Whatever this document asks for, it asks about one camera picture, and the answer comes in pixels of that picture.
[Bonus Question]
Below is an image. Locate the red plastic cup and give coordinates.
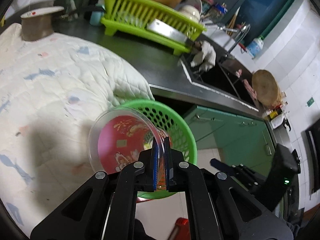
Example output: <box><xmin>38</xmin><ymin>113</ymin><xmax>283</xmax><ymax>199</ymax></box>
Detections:
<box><xmin>88</xmin><ymin>107</ymin><xmax>171</xmax><ymax>191</ymax></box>

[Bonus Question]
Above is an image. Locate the green cabinet door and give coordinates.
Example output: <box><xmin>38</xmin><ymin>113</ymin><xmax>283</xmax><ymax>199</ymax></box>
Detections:
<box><xmin>184</xmin><ymin>106</ymin><xmax>275</xmax><ymax>176</ymax></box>

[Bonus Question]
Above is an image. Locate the green plastic basket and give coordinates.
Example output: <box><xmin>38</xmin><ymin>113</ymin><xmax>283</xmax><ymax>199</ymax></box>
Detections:
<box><xmin>119</xmin><ymin>99</ymin><xmax>197</xmax><ymax>199</ymax></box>

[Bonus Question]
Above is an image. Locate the red plastic stool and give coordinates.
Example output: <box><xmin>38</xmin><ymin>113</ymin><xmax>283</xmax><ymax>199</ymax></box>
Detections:
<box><xmin>168</xmin><ymin>218</ymin><xmax>191</xmax><ymax>240</ymax></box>

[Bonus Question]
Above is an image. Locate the round wooden cutting board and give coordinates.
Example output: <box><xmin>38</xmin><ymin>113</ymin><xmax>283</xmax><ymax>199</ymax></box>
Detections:
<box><xmin>252</xmin><ymin>69</ymin><xmax>281</xmax><ymax>108</ymax></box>

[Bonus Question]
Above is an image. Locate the white dish rag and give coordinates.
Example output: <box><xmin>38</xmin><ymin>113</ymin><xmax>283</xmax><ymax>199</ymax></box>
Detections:
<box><xmin>190</xmin><ymin>41</ymin><xmax>216</xmax><ymax>72</ymax></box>

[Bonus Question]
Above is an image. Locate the white detergent bottle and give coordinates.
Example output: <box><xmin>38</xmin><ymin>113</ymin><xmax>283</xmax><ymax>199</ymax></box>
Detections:
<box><xmin>246</xmin><ymin>35</ymin><xmax>264</xmax><ymax>59</ymax></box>

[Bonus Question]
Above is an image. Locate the white quilted mat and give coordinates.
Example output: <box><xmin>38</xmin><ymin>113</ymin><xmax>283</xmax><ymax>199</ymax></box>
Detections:
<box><xmin>0</xmin><ymin>23</ymin><xmax>153</xmax><ymax>236</ymax></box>

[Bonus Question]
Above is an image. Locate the green dish rack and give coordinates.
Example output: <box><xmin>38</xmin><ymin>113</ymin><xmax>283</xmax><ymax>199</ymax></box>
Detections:
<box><xmin>100</xmin><ymin>0</ymin><xmax>206</xmax><ymax>56</ymax></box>

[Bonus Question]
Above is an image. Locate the cleaver blade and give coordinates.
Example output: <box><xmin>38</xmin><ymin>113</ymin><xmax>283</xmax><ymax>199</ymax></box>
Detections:
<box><xmin>147</xmin><ymin>19</ymin><xmax>195</xmax><ymax>46</ymax></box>

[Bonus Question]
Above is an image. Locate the white ceramic bowl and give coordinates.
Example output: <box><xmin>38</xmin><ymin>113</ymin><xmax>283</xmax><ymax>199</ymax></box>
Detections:
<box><xmin>178</xmin><ymin>5</ymin><xmax>200</xmax><ymax>23</ymax></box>

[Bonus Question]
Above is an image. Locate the teal cup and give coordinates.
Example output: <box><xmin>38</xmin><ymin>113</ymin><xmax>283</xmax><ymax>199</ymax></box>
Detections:
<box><xmin>89</xmin><ymin>5</ymin><xmax>105</xmax><ymax>27</ymax></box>

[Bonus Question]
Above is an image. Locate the metal saucepan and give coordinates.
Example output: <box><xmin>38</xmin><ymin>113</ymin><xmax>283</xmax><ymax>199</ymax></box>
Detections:
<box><xmin>21</xmin><ymin>6</ymin><xmax>70</xmax><ymax>41</ymax></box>

